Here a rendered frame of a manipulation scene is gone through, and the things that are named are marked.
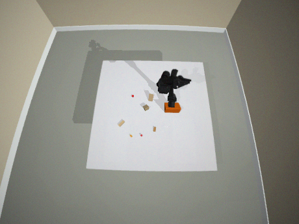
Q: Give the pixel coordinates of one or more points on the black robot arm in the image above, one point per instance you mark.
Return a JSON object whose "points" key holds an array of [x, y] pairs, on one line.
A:
{"points": [[163, 88]]}

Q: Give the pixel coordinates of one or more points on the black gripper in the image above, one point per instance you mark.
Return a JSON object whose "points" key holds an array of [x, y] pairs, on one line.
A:
{"points": [[180, 81]]}

